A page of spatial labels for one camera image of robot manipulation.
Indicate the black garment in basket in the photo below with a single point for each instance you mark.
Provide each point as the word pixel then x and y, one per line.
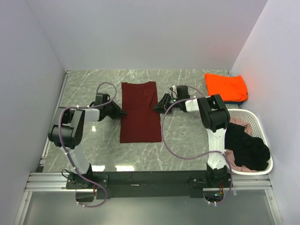
pixel 248 152

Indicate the folded blue t-shirt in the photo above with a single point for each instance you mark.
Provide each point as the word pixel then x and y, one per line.
pixel 230 95

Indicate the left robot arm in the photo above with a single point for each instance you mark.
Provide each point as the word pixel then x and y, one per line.
pixel 66 131

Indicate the folded orange t-shirt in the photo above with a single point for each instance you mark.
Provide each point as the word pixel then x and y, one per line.
pixel 218 80

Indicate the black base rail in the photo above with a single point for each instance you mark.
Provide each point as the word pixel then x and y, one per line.
pixel 149 184

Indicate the pink garment in basket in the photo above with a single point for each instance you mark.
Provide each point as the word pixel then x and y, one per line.
pixel 241 123

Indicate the dark red t-shirt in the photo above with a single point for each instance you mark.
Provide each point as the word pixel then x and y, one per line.
pixel 142 123

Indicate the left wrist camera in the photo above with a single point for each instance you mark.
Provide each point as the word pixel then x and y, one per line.
pixel 101 98

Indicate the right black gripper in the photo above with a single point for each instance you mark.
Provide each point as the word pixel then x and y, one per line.
pixel 161 106

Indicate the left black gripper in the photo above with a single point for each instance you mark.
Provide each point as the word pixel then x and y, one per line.
pixel 118 111

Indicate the white plastic laundry basket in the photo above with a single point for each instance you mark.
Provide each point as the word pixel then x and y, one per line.
pixel 257 131

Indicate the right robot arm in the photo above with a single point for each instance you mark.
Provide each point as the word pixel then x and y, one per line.
pixel 215 118

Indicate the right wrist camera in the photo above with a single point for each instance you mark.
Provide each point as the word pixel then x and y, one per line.
pixel 182 92

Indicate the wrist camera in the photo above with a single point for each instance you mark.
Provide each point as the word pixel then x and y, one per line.
pixel 101 98
pixel 182 92

